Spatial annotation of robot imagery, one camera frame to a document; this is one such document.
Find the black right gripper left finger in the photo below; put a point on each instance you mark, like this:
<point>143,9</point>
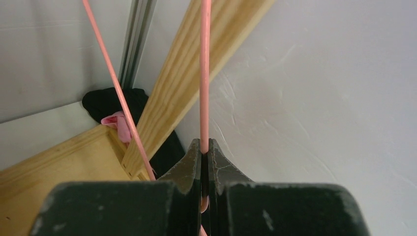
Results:
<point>169,206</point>

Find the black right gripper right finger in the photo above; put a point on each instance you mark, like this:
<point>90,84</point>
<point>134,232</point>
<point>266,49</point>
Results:
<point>239,206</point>

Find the pink wire hanger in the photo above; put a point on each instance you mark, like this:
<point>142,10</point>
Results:
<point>204,82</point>

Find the small pink cloth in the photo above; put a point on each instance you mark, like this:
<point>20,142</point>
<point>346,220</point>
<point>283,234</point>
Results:
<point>118,122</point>

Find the black cloth on table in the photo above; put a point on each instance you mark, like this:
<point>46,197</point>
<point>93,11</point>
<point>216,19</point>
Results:
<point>104,102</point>

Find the aluminium corner profile right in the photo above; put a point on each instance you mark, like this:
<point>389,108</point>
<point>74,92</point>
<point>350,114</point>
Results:
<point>140,16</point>

